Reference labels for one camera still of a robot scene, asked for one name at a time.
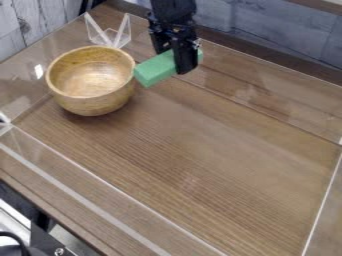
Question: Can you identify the clear acrylic corner bracket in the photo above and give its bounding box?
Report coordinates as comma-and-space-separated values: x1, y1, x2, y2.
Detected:
85, 13, 132, 48

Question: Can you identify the black table frame bracket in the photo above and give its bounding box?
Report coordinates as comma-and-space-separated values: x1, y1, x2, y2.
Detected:
30, 222, 89, 256

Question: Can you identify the clear acrylic tray wall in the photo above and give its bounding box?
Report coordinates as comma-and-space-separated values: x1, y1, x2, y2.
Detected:
0, 113, 229, 256

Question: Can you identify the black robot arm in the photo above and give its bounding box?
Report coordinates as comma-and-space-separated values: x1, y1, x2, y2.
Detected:
148, 0, 200, 75

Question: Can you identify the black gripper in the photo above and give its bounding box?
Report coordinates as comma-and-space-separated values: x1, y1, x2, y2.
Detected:
148, 13, 200, 75

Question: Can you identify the wooden bowl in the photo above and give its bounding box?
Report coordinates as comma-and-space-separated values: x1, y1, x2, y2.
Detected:
46, 46, 136, 116

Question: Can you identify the green rectangular block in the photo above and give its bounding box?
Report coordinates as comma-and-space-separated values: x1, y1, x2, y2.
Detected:
134, 49, 204, 88

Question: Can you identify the black cable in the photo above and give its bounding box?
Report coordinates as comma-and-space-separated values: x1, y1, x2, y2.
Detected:
0, 231, 33, 256

